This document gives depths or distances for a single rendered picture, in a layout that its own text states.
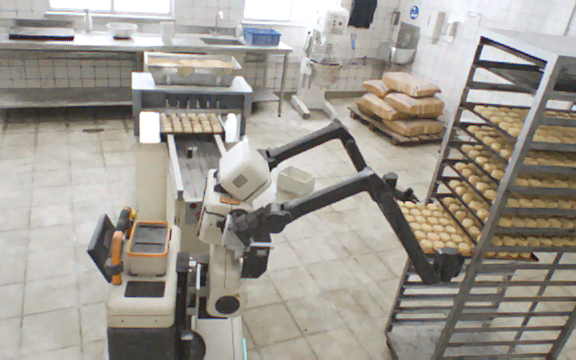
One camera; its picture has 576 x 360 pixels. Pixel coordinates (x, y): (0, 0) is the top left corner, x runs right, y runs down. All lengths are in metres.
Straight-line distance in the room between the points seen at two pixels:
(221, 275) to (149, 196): 1.35
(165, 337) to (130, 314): 0.17
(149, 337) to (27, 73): 4.61
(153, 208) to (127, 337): 1.43
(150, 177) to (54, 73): 3.24
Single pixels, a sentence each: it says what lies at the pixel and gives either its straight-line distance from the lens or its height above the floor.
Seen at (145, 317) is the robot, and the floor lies 0.76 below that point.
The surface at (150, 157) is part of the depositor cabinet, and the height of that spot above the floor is 0.74.
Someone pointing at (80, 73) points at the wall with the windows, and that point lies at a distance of 6.06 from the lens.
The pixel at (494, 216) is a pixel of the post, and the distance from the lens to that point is 1.87.
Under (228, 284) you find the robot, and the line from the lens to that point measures 1.90.
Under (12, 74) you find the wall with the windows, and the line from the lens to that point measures 6.09.
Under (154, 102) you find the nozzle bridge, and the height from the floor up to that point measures 1.07.
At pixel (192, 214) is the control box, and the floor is 0.76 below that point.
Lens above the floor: 2.03
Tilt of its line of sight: 28 degrees down
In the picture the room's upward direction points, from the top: 7 degrees clockwise
